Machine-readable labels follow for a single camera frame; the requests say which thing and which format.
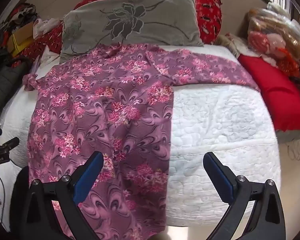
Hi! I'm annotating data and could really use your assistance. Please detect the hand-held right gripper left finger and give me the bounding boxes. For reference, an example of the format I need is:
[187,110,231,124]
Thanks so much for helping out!
[25,151,104,240]

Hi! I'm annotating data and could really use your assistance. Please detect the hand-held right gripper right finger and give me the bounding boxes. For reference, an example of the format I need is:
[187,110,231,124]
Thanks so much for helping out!
[203,152,287,240]

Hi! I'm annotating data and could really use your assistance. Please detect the purple floral garment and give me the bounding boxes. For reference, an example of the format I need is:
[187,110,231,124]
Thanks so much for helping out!
[22,44,262,240]

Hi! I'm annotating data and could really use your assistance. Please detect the pile of mixed clothes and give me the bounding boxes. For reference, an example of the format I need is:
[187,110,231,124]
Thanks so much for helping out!
[0,2,40,34]

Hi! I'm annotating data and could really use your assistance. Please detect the dark grey jacket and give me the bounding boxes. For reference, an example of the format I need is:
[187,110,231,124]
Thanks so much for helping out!
[0,57,32,130]

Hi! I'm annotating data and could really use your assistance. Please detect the white quilted bedspread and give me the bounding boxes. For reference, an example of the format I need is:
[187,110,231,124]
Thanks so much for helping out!
[0,44,282,233]

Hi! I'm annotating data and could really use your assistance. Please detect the white paper sheet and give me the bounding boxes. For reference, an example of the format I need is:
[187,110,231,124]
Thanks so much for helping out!
[31,46,61,73]

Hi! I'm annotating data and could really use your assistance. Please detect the red cushion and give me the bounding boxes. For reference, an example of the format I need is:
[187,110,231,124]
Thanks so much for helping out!
[237,54,300,133]

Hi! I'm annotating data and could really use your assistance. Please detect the cardboard box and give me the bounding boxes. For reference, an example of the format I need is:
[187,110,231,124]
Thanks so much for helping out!
[6,21,40,55]

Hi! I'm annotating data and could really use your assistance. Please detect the white crumpled cloth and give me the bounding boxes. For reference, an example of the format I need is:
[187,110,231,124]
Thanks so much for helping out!
[34,18,62,35]

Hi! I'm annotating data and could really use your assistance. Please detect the beige cloth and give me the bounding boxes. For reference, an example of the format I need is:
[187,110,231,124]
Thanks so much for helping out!
[216,33,248,58]

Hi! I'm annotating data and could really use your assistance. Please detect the clear plastic bag of cloths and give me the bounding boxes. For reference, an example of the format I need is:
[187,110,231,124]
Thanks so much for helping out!
[246,2,300,80]

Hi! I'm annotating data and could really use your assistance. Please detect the grey floral pillow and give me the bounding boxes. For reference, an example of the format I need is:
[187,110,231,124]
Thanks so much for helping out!
[59,0,204,63]

